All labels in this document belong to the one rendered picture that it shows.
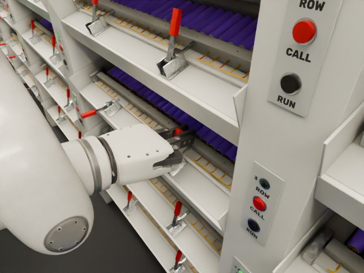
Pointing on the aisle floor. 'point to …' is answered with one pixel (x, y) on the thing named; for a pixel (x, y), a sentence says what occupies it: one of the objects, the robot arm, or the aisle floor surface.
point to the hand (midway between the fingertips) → (181, 136)
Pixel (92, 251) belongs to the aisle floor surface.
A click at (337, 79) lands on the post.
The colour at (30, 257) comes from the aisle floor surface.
